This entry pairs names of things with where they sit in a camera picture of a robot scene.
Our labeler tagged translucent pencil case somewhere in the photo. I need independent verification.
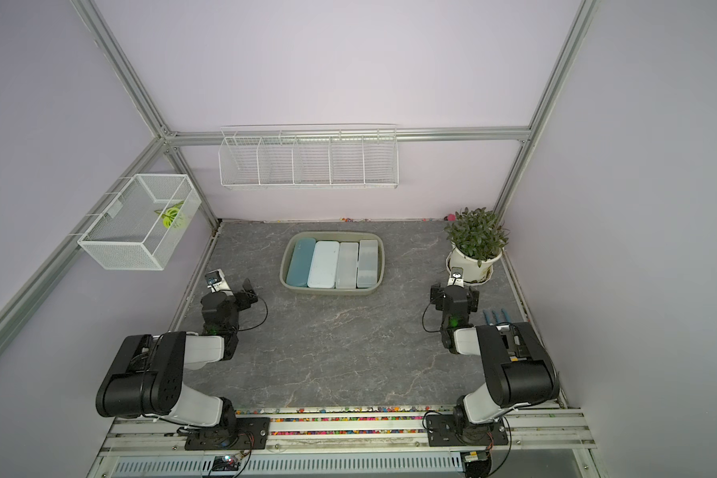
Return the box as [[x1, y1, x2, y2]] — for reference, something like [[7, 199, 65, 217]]
[[335, 242, 360, 290], [357, 239, 378, 289]]

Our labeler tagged teal blue pencil case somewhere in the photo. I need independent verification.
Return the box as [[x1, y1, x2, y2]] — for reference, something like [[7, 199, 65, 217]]
[[286, 237, 317, 288]]

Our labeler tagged large pale blue case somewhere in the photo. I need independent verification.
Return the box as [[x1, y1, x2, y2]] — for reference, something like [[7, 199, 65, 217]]
[[308, 241, 340, 289]]

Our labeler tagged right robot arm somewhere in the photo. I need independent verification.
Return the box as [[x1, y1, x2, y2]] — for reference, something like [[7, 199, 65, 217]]
[[430, 284, 560, 429]]

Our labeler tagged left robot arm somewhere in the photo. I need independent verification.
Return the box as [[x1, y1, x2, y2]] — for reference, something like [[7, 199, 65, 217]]
[[95, 270, 259, 431]]

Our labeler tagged olive green storage box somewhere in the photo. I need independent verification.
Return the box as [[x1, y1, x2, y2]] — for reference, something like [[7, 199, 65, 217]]
[[279, 231, 386, 297]]

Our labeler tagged potted green plant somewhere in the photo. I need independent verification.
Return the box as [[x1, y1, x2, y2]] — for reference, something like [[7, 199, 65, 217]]
[[445, 207, 509, 284]]

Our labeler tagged green leaf toy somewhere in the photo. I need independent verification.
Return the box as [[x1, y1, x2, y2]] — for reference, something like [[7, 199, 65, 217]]
[[155, 201, 186, 230]]

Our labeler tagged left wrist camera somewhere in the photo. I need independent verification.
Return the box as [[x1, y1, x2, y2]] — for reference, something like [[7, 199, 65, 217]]
[[204, 269, 230, 293]]

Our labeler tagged white mesh wall basket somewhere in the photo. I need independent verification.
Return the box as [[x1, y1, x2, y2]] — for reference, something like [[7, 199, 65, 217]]
[[78, 173, 201, 271]]

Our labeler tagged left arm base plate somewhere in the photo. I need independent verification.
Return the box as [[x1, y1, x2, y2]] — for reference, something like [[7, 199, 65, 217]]
[[184, 416, 271, 451]]

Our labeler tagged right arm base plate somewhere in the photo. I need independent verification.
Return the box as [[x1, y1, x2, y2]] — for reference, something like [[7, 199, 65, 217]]
[[421, 410, 509, 448]]

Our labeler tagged white wire shelf basket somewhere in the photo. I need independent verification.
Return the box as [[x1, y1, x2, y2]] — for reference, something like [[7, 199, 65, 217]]
[[218, 123, 400, 190]]

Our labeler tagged aluminium rail frame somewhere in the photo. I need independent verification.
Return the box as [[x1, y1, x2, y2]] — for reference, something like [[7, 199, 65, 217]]
[[88, 402, 609, 477]]

